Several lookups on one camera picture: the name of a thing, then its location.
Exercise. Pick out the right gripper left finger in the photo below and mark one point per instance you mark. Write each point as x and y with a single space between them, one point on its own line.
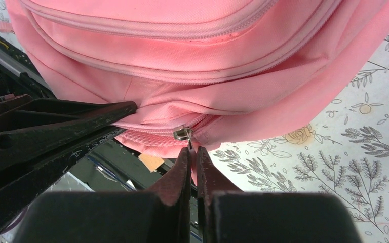
171 222

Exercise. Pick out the floral table mat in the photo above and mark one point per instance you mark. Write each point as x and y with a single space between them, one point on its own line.
343 151

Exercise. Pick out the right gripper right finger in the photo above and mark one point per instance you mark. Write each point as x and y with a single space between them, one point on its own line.
210 184

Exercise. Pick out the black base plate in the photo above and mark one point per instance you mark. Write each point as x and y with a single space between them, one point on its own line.
79 216

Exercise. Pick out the small wooden cube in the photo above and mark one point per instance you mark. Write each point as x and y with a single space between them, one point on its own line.
151 162

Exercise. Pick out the pink student backpack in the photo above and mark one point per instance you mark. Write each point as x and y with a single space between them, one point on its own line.
232 71

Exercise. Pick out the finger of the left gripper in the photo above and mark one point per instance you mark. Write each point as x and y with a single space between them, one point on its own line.
21 184
31 127

